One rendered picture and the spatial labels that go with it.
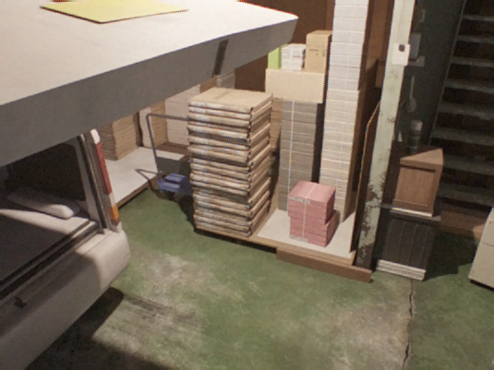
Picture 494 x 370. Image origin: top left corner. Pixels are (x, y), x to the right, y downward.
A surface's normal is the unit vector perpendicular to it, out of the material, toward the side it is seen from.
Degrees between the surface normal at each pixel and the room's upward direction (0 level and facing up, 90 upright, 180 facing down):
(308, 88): 90
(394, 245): 90
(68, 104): 106
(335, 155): 90
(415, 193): 90
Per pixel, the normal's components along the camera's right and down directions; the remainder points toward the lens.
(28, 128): 0.85, 0.45
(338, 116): -0.40, 0.42
